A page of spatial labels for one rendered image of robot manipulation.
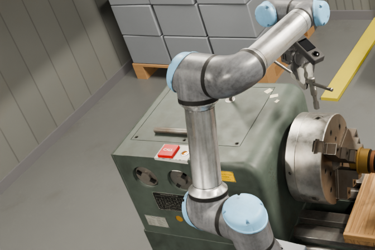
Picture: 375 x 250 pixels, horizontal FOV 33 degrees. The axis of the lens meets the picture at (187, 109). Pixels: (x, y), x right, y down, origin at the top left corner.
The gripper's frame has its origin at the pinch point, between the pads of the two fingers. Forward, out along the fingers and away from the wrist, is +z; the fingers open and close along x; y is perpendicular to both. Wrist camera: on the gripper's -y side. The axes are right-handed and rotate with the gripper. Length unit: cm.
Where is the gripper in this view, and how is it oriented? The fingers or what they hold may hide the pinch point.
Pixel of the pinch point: (306, 86)
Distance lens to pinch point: 216.6
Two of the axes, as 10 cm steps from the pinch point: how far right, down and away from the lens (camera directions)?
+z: 2.1, 8.9, 3.9
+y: -4.8, -2.6, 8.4
